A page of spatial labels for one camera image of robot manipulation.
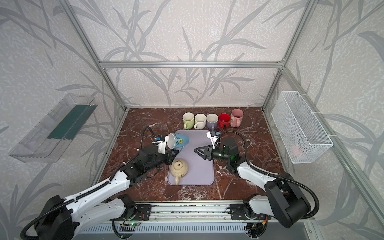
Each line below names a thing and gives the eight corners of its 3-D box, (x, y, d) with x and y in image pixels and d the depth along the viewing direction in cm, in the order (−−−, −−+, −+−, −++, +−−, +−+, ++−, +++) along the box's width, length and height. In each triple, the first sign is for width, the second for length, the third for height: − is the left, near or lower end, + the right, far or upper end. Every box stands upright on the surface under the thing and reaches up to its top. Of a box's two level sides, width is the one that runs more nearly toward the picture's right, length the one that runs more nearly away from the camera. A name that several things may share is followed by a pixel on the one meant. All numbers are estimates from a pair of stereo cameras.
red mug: (218, 131, 108) (219, 124, 101) (217, 121, 115) (218, 113, 108) (229, 131, 108) (231, 124, 101) (228, 121, 115) (229, 113, 108)
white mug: (194, 133, 107) (194, 125, 100) (195, 122, 114) (194, 113, 106) (206, 133, 107) (206, 125, 100) (205, 122, 114) (206, 113, 106)
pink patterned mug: (228, 131, 109) (231, 120, 100) (230, 118, 117) (232, 108, 107) (239, 133, 108) (243, 122, 98) (240, 120, 116) (243, 109, 106)
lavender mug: (206, 133, 107) (206, 125, 100) (206, 121, 115) (206, 113, 108) (218, 133, 107) (219, 125, 100) (217, 121, 115) (218, 113, 108)
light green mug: (183, 133, 107) (181, 124, 99) (184, 121, 114) (183, 112, 106) (193, 133, 107) (193, 124, 99) (194, 121, 114) (193, 112, 106)
